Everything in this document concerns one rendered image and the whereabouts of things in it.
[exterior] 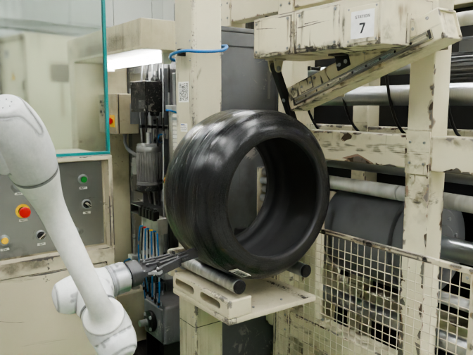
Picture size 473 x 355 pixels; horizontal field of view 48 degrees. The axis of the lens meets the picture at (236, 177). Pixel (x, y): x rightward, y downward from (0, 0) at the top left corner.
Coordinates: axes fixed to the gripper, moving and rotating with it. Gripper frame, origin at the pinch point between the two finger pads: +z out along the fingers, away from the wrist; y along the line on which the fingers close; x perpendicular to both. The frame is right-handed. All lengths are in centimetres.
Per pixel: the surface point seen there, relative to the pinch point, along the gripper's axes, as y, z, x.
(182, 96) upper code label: 33, 25, -47
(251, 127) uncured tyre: -10.8, 22.2, -37.1
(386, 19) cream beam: -37, 55, -64
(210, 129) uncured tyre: -0.1, 13.9, -37.2
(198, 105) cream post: 26, 27, -43
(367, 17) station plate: -32, 53, -65
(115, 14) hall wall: 958, 416, -194
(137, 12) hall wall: 967, 473, -198
